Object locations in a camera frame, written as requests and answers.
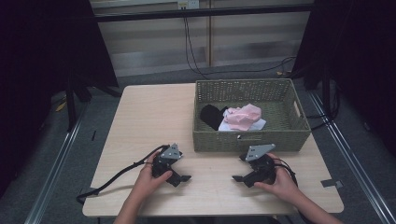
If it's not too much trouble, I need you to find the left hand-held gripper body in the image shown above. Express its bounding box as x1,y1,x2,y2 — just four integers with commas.
151,143,184,188

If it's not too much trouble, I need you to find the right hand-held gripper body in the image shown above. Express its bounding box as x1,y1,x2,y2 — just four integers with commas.
238,143,278,189

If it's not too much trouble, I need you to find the white cloth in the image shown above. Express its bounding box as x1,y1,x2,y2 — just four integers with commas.
217,117,268,133

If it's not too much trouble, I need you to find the green woven basket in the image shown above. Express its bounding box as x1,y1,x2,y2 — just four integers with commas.
191,77,313,154

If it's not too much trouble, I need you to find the pink cloth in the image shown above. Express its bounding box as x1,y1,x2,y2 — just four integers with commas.
222,103,262,132

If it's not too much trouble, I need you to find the black cloth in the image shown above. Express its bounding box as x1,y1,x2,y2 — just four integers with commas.
199,104,230,132

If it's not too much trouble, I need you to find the person's right hand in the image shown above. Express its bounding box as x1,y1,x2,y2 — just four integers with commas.
253,152,303,205

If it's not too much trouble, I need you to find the person's left hand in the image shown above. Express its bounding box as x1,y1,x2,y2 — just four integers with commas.
135,151,174,200

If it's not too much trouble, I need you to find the black metal stand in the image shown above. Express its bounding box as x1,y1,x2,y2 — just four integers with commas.
320,69,341,123
64,69,93,133

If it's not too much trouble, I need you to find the dark curtain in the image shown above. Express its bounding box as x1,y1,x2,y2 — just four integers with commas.
0,0,120,198
291,0,396,157

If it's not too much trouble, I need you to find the black horizontal bar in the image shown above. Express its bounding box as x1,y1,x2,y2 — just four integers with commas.
92,4,316,23

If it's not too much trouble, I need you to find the right hand-held gripper black cable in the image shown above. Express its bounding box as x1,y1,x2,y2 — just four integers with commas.
271,157,299,189

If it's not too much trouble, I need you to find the hand-held gripper black cable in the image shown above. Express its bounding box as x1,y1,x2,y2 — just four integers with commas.
76,144,171,203
271,157,299,189

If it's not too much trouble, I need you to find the left hand-held gripper black cable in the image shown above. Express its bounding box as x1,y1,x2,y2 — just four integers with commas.
76,144,171,203

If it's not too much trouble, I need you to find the black cable by stand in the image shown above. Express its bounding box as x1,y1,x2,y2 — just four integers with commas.
305,112,332,131

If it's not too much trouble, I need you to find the metal floor rail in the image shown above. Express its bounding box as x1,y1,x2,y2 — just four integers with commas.
306,89,396,224
23,101,90,224

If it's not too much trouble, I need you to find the black cable along floor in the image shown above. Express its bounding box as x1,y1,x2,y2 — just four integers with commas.
202,55,297,78

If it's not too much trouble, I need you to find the black hanging wall cable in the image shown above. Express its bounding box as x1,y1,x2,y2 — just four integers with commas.
182,7,209,80

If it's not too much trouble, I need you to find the white wall socket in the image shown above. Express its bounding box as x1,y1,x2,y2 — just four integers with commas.
177,0,200,10

